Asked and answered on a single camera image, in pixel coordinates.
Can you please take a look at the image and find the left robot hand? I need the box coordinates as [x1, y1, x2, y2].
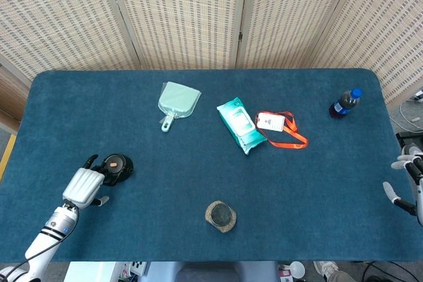
[62, 154, 117, 209]

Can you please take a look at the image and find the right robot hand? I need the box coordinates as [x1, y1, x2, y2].
[382, 153, 423, 227]

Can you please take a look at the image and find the black round device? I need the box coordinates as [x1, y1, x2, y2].
[95, 153, 135, 187]

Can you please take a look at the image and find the black equipment box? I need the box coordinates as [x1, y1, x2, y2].
[395, 132, 423, 151]

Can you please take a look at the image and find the blue table cloth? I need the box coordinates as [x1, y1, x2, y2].
[0, 68, 423, 263]

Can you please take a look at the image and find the white box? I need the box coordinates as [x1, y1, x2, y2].
[63, 261, 117, 282]

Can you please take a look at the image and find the checkerboard calibration card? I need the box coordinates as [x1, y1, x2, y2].
[130, 261, 148, 277]

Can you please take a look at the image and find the white sneaker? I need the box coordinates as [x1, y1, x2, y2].
[313, 260, 340, 278]

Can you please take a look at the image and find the cola bottle blue cap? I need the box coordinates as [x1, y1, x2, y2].
[328, 87, 364, 120]

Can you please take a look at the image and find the mint green dustpan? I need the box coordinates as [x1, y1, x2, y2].
[157, 81, 202, 133]

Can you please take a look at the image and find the white round bulb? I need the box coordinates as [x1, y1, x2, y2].
[289, 261, 305, 279]

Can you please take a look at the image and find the grey robot torso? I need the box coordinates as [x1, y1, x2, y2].
[148, 261, 278, 282]

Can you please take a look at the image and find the white badge card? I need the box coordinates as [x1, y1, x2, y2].
[256, 112, 286, 133]

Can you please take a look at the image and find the teal wet wipes pack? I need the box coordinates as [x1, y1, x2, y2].
[216, 96, 268, 156]

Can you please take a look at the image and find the woven folding screen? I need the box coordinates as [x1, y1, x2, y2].
[0, 0, 423, 121]

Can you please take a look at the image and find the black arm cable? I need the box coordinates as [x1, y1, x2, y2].
[0, 207, 81, 279]

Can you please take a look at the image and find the white floor cable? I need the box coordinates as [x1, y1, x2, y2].
[398, 99, 423, 131]

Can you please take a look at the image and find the orange lanyard strap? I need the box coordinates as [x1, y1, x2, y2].
[264, 111, 309, 149]

